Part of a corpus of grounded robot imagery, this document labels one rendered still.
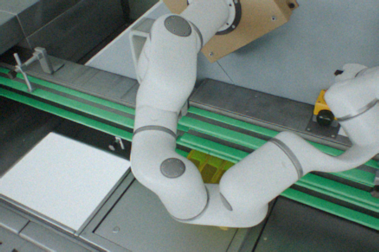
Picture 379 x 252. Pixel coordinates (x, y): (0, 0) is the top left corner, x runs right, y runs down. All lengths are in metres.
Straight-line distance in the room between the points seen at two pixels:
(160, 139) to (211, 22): 0.37
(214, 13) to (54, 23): 1.11
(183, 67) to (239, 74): 0.56
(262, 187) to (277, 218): 0.68
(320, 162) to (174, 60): 0.31
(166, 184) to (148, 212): 0.69
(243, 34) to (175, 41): 0.35
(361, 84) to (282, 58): 0.46
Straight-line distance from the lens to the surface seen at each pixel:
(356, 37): 1.10
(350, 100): 0.75
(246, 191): 0.66
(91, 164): 1.51
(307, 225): 1.34
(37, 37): 1.91
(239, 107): 1.22
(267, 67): 1.22
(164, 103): 0.74
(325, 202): 1.25
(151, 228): 1.29
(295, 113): 1.21
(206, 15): 0.97
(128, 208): 1.35
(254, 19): 1.05
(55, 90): 1.62
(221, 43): 1.13
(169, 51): 0.75
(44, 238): 1.38
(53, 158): 1.59
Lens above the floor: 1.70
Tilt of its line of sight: 38 degrees down
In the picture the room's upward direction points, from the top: 143 degrees counter-clockwise
